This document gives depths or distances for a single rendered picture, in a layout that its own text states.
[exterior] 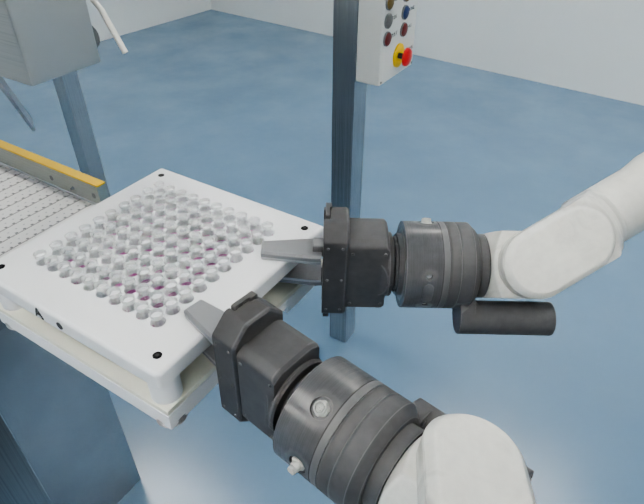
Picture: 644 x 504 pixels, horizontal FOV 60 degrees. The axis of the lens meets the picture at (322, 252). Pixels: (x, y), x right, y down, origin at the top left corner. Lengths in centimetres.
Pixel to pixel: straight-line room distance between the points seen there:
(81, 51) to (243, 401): 52
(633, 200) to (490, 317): 18
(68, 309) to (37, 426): 68
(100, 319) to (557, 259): 41
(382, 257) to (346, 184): 89
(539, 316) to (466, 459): 26
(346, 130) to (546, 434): 96
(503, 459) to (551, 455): 127
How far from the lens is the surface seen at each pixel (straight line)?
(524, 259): 54
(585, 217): 57
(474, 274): 54
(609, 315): 209
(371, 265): 53
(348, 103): 132
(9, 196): 100
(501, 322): 57
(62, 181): 96
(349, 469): 38
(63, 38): 80
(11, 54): 79
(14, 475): 93
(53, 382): 117
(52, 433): 125
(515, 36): 392
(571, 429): 171
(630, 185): 62
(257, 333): 43
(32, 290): 58
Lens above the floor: 129
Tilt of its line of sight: 38 degrees down
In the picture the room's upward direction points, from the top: straight up
